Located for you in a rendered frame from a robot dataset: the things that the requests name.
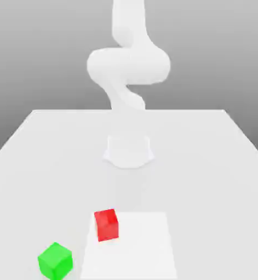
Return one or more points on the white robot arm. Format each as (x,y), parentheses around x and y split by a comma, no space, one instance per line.
(128,65)

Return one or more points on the small green cube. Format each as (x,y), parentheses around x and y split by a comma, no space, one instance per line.
(55,261)

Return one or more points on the small red cube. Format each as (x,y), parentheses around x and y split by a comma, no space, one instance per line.
(106,226)

